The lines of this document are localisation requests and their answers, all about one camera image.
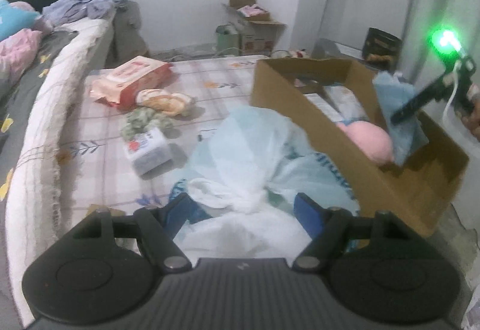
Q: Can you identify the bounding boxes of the white fluffy blanket edge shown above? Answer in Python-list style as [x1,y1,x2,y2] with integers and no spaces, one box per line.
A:
[2,16,114,326]

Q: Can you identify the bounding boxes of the pink quilted blanket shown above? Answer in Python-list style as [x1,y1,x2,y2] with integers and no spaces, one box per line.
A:
[1,26,41,89]

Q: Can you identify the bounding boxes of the pink soft pillow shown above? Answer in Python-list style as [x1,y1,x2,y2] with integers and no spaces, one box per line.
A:
[336,120,394,166]

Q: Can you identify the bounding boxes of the checkered floral bed sheet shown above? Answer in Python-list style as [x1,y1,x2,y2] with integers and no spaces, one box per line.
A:
[59,55,261,217]

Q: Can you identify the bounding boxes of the white plastic bag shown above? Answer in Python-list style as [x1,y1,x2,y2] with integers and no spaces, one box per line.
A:
[170,106,360,263]

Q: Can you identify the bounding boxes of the grey patterned bed cover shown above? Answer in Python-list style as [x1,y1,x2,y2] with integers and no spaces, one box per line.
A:
[0,29,80,196]

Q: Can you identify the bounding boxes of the red tissue pack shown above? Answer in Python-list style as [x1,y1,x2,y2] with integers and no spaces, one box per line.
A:
[90,55,173,111]

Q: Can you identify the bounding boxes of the brown cardboard box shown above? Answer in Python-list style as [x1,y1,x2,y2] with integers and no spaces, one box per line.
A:
[250,58,469,237]

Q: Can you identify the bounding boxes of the open cardboard box corner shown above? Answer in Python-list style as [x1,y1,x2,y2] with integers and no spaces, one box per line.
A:
[224,0,286,56]

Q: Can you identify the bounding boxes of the green container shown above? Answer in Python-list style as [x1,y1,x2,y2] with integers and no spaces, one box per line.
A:
[215,24,240,53]

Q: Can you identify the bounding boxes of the lavender crumpled clothes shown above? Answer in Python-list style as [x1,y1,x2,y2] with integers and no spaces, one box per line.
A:
[32,0,128,34]

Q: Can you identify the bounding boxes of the green floral scrunchie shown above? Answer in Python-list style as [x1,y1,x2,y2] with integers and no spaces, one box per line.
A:
[120,106,173,142]

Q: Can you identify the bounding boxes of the dark snack box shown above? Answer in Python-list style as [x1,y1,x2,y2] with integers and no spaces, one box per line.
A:
[362,28,402,69]

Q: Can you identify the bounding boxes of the person right hand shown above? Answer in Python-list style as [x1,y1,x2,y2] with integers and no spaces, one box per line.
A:
[461,84,480,140]

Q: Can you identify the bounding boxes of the small white tissue pack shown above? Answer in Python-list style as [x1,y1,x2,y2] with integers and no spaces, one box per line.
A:
[124,128,172,176]

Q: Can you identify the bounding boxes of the white blue paper pack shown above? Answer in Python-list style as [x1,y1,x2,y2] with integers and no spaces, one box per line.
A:
[294,76,369,125]

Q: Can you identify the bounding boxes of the grey side table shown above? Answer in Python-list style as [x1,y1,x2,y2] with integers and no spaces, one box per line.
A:
[310,37,366,64]

